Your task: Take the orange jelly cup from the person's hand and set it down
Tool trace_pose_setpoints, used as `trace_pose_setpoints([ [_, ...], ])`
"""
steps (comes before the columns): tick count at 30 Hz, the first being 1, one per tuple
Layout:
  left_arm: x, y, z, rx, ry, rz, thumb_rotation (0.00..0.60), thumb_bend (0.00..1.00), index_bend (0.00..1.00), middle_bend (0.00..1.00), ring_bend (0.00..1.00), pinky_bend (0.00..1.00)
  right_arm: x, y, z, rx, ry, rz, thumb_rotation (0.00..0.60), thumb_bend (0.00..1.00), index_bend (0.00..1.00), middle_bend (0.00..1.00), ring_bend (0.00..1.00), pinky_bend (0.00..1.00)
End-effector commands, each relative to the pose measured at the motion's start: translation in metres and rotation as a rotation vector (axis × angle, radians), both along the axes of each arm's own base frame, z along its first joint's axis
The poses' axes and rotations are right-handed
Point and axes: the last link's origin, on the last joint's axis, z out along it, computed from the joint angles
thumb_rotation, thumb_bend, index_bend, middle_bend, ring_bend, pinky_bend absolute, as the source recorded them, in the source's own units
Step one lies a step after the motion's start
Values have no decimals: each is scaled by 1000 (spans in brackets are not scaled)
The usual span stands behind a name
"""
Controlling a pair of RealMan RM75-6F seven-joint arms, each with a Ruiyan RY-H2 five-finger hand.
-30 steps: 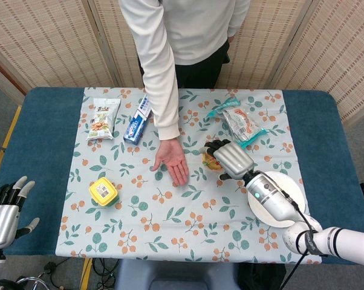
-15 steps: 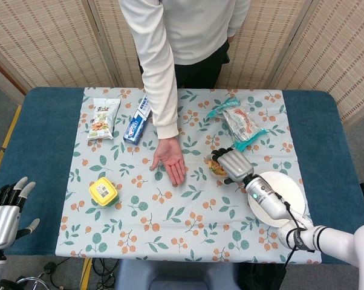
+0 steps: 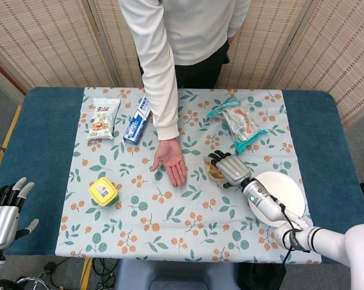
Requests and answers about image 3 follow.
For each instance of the person's bare hand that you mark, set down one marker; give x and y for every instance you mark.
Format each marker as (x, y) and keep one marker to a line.
(170, 157)

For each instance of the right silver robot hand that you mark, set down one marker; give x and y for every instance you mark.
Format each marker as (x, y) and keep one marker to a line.
(233, 170)

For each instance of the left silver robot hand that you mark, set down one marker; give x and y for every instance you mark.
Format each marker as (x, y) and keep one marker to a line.
(2, 223)

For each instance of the orange snack cup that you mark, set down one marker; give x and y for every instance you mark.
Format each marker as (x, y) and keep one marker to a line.
(213, 172)

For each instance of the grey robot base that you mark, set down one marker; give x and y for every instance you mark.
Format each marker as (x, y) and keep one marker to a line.
(176, 275)

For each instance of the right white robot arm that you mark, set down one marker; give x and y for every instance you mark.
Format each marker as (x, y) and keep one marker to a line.
(266, 205)

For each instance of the blue white toothpaste box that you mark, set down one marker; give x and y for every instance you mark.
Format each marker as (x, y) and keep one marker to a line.
(136, 127)

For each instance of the teal packaged food bag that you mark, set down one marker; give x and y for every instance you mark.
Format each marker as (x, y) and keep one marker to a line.
(241, 124)

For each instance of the white paper plate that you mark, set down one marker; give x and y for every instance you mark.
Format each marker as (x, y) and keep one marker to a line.
(287, 193)

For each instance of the person's white sleeved arm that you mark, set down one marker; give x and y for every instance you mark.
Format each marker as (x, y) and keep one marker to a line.
(159, 90)

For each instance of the floral leaf print tablecloth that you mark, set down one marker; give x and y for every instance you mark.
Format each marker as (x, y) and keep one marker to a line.
(182, 229)

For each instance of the yellow lidded green container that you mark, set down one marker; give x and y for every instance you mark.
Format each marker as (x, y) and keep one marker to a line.
(103, 191)

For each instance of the peanut snack bag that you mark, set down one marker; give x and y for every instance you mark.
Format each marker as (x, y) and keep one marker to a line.
(102, 119)

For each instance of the dark blue table cover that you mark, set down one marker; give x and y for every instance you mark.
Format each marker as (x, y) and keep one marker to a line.
(43, 127)

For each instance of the black bag under table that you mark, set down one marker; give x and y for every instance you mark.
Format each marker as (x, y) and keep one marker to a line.
(257, 276)

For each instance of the person's torso white top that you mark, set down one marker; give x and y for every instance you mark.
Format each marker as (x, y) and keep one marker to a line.
(200, 36)

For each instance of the woven bamboo folding screen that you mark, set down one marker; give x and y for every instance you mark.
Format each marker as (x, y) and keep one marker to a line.
(49, 42)

